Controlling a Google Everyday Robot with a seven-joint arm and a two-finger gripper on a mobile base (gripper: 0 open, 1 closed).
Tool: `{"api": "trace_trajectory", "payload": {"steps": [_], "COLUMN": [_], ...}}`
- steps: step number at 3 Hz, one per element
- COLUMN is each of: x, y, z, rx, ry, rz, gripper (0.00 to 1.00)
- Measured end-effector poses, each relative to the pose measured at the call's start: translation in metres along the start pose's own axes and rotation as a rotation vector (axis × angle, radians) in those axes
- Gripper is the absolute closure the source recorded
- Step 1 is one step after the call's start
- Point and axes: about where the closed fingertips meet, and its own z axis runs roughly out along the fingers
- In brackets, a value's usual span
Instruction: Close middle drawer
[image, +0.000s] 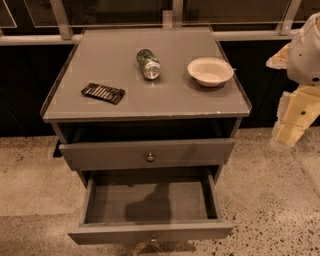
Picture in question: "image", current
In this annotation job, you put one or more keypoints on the black striped snack packet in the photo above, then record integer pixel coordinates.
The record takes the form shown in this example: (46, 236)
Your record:
(104, 93)

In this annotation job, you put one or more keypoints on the white bowl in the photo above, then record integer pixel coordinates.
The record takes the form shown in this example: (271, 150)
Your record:
(210, 72)

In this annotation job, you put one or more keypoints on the grey drawer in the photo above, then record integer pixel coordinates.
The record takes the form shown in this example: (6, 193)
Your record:
(171, 204)
(147, 154)

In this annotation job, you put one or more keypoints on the grey top drawer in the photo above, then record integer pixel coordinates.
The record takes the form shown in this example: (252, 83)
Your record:
(147, 154)

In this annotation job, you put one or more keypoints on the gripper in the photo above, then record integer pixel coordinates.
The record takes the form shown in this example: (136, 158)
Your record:
(306, 55)

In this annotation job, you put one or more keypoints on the grey drawer cabinet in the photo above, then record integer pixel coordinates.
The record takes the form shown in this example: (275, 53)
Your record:
(172, 107)

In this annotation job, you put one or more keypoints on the green soda can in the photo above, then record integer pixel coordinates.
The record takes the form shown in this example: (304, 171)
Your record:
(148, 64)

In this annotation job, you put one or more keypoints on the metal railing frame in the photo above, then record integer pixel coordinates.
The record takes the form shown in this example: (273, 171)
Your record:
(31, 22)

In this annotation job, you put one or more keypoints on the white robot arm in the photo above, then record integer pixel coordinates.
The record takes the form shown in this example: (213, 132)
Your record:
(301, 57)

